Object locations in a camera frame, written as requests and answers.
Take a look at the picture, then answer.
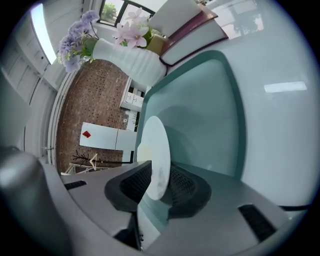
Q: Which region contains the black coat rack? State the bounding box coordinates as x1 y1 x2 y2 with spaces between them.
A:
71 149 134 167

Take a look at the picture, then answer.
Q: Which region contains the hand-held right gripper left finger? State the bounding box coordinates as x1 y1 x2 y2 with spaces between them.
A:
61 160 153 236

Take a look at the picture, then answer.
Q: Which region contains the white refrigerator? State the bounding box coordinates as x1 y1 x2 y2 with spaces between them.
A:
79 121 139 152

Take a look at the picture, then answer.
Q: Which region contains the wooden clothes hanger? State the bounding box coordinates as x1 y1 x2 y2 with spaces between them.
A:
85 152 102 172

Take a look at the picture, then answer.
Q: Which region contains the white round plate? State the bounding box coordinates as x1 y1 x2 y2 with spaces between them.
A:
140 115 172 201

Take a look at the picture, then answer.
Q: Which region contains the purple and pink flower bouquet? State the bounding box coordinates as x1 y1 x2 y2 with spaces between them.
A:
56 7 155 74

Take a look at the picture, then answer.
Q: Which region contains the white glass table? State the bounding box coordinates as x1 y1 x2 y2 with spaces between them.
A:
137 0 316 227

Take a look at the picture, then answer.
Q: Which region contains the white rectangular box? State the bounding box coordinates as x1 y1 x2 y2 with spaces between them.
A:
147 0 204 39

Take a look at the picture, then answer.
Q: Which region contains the ceiling light panel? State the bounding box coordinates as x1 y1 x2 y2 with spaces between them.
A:
30 2 57 66

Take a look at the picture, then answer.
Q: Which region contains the white ribbed vase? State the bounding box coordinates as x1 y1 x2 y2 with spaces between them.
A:
92 37 168 86

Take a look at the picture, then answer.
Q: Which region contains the dark red book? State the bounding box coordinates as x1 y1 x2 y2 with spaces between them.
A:
159 3 230 67

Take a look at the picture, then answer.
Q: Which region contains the black framed window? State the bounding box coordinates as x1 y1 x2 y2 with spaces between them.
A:
99 0 161 27

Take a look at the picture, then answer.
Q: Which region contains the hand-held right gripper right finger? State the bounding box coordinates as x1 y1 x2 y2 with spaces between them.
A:
142 164 291 256

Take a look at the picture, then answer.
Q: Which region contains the teal serving tray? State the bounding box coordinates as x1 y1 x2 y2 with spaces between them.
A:
136 49 247 226

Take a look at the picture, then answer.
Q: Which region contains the white drawer cabinet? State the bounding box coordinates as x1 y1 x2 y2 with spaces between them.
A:
119 77 146 111

